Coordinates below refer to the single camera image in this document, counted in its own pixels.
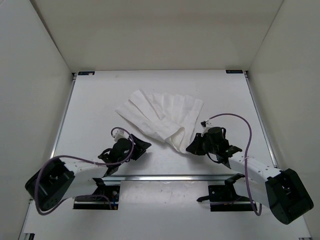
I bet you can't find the purple cable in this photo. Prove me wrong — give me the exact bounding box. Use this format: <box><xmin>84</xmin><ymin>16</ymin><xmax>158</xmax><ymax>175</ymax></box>
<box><xmin>203</xmin><ymin>113</ymin><xmax>263</xmax><ymax>216</ymax></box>
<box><xmin>34</xmin><ymin>126</ymin><xmax>137</xmax><ymax>216</ymax></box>

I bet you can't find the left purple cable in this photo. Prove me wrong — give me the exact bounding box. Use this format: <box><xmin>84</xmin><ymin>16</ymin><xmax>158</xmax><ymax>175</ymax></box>
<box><xmin>34</xmin><ymin>126</ymin><xmax>137</xmax><ymax>216</ymax></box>

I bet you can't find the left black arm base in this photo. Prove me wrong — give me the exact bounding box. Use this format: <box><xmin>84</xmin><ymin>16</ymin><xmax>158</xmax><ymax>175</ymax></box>
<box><xmin>73</xmin><ymin>178</ymin><xmax>121</xmax><ymax>211</ymax></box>

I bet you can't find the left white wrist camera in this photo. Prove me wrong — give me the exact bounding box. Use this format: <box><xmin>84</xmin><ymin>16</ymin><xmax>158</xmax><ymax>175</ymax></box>
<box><xmin>111</xmin><ymin>128</ymin><xmax>128</xmax><ymax>142</ymax></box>

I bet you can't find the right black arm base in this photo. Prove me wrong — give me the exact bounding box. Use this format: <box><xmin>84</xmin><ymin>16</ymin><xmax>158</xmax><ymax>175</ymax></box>
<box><xmin>196</xmin><ymin>173</ymin><xmax>253</xmax><ymax>212</ymax></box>

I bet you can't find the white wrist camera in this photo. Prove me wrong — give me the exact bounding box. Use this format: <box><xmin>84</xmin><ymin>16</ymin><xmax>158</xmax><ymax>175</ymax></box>
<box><xmin>200</xmin><ymin>120</ymin><xmax>214</xmax><ymax>134</ymax></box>
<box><xmin>111</xmin><ymin>128</ymin><xmax>128</xmax><ymax>142</ymax></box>

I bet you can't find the right blue corner label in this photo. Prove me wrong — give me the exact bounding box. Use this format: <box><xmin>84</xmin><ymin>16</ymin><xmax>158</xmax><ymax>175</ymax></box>
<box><xmin>225</xmin><ymin>69</ymin><xmax>243</xmax><ymax>74</ymax></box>

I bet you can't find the blue corner label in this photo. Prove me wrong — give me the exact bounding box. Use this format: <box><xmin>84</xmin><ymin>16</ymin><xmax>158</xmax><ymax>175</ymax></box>
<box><xmin>225</xmin><ymin>69</ymin><xmax>243</xmax><ymax>74</ymax></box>
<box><xmin>77</xmin><ymin>71</ymin><xmax>95</xmax><ymax>76</ymax></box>

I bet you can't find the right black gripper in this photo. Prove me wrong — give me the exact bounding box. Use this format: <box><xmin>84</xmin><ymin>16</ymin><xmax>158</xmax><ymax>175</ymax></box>
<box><xmin>186</xmin><ymin>133</ymin><xmax>218</xmax><ymax>156</ymax></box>

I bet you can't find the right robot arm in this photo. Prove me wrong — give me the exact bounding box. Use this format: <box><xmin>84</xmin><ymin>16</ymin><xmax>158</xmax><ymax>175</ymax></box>
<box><xmin>186</xmin><ymin>127</ymin><xmax>314</xmax><ymax>225</ymax></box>

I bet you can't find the white pleated skirt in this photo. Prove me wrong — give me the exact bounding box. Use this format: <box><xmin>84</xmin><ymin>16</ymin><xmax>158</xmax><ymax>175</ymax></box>
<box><xmin>115</xmin><ymin>89</ymin><xmax>204</xmax><ymax>154</ymax></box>

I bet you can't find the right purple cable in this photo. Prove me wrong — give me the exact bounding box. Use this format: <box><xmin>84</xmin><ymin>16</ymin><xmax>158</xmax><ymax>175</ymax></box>
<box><xmin>203</xmin><ymin>113</ymin><xmax>263</xmax><ymax>216</ymax></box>

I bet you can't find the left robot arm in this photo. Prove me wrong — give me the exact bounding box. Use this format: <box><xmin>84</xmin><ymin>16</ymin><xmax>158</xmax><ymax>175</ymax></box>
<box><xmin>25</xmin><ymin>134</ymin><xmax>151</xmax><ymax>216</ymax></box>

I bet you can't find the left blue corner label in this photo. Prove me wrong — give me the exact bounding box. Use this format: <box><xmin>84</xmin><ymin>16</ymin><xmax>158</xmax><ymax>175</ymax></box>
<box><xmin>77</xmin><ymin>71</ymin><xmax>95</xmax><ymax>76</ymax></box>

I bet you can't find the aluminium front table rail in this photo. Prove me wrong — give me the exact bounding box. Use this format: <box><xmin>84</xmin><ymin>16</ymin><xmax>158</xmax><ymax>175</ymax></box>
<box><xmin>102</xmin><ymin>174</ymin><xmax>233</xmax><ymax>182</ymax></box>

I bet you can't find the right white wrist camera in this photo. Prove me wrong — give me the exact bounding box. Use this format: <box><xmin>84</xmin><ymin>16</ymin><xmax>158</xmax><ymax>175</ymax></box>
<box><xmin>200</xmin><ymin>120</ymin><xmax>214</xmax><ymax>134</ymax></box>

